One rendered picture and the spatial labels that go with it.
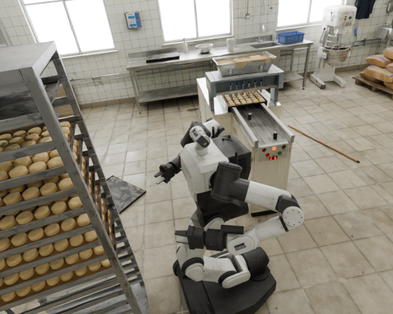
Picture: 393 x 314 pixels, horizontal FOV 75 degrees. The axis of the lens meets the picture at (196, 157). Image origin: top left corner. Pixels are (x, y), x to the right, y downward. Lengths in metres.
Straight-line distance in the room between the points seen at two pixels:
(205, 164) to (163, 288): 1.37
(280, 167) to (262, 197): 1.30
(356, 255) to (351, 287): 0.31
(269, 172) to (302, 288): 0.91
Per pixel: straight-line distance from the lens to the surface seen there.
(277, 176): 2.37
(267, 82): 2.79
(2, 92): 0.83
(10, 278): 1.33
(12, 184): 0.96
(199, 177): 1.13
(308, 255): 2.47
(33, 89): 0.78
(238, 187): 1.03
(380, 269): 2.58
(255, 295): 2.01
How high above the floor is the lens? 1.94
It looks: 34 degrees down
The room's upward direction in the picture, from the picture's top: 7 degrees counter-clockwise
